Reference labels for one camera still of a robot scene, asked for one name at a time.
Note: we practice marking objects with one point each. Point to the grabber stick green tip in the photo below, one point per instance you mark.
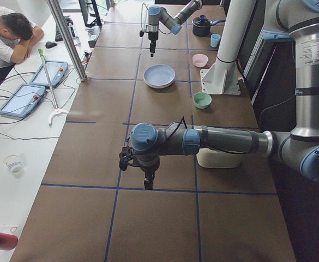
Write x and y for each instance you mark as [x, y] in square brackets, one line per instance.
[57, 110]

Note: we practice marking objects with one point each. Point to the black keyboard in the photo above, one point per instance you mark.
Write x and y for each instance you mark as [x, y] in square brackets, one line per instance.
[58, 35]

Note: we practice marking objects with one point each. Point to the blue plate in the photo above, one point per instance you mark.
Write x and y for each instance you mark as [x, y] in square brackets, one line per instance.
[159, 74]

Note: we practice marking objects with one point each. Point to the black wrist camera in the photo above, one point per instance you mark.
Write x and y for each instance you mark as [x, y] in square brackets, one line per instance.
[142, 32]
[126, 158]

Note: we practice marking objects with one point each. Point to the green bowl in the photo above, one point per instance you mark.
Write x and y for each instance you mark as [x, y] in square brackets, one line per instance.
[202, 100]

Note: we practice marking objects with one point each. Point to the teach pendant tablet near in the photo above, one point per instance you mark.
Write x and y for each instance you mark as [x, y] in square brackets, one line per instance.
[23, 101]

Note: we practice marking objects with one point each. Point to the cream plate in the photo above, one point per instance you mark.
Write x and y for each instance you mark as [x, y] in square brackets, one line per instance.
[152, 85]

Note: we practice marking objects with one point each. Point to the paper cup with stripes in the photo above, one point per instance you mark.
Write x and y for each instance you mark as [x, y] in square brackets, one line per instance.
[13, 163]

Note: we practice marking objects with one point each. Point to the black computer mouse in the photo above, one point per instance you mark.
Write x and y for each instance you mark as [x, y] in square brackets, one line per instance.
[50, 44]

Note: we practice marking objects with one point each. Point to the pink bowl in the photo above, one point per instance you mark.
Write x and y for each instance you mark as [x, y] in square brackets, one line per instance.
[200, 60]

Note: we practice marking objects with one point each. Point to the person in white shirt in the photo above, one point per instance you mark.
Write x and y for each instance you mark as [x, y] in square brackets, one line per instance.
[18, 36]

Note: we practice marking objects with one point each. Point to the light blue cup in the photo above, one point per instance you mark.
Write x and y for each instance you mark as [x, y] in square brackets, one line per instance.
[215, 40]

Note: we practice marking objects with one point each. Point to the teach pendant tablet far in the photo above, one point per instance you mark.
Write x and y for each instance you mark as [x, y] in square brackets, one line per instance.
[56, 70]

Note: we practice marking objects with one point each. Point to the dark blue saucepan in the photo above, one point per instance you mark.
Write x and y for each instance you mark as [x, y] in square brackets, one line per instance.
[201, 25]

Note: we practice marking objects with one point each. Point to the aluminium frame post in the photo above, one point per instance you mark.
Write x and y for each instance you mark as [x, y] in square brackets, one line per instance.
[67, 38]

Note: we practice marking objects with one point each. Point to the teach pendant tablet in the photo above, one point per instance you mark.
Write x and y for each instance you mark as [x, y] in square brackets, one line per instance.
[56, 70]
[23, 101]

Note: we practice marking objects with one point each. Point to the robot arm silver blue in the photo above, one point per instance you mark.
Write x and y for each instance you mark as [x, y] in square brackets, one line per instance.
[157, 14]
[299, 149]

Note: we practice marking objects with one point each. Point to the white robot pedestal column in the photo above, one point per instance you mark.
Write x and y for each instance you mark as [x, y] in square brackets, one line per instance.
[237, 20]

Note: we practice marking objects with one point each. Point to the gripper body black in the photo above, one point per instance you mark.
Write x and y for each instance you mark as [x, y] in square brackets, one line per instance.
[148, 171]
[152, 37]

